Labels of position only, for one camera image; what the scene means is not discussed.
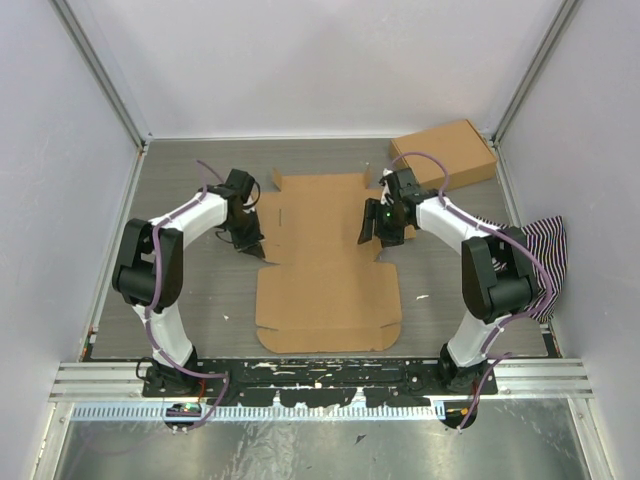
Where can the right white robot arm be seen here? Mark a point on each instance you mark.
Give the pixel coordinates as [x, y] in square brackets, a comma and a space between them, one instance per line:
[497, 274]

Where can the striped purple black cloth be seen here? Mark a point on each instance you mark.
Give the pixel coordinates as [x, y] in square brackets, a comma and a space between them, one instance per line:
[546, 240]

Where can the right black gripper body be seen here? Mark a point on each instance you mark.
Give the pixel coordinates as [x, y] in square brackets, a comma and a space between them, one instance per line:
[388, 222]

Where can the left aluminium corner post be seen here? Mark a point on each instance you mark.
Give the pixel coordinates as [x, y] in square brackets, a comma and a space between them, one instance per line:
[88, 53]

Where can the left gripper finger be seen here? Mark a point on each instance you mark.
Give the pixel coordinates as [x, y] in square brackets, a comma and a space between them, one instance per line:
[237, 244]
[253, 248]

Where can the aluminium front rail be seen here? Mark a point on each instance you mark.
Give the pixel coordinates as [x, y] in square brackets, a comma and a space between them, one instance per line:
[515, 378]

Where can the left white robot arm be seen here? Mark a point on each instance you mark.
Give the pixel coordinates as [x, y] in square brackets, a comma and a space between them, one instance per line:
[149, 273]

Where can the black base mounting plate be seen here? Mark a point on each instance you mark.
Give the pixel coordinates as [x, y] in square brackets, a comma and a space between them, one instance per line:
[315, 382]

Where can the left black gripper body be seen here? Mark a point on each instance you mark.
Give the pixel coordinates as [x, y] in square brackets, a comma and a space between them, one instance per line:
[248, 225]

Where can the cardboard box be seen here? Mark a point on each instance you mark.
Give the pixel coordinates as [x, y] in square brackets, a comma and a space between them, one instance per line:
[321, 291]
[460, 148]

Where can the right aluminium corner post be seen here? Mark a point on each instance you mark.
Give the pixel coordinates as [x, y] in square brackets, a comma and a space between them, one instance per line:
[543, 53]

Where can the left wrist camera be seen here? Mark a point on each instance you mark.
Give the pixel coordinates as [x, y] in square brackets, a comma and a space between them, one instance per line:
[243, 186]

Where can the aluminium corner post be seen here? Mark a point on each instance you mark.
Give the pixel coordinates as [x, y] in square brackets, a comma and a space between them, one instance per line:
[543, 53]
[88, 53]

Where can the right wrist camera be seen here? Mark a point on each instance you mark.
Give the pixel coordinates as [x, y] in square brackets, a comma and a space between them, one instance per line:
[402, 184]

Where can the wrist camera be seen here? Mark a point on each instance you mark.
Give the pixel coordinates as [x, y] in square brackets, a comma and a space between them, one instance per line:
[402, 184]
[243, 186]

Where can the white slotted cable duct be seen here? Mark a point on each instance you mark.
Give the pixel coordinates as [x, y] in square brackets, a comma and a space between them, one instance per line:
[152, 411]

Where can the folded closed cardboard box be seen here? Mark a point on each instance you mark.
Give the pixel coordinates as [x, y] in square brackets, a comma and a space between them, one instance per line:
[460, 148]

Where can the small green circuit board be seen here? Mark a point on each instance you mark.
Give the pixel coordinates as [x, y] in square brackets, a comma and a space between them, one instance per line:
[186, 409]

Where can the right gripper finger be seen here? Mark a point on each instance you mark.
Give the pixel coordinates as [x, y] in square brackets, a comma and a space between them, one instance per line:
[392, 242]
[370, 216]

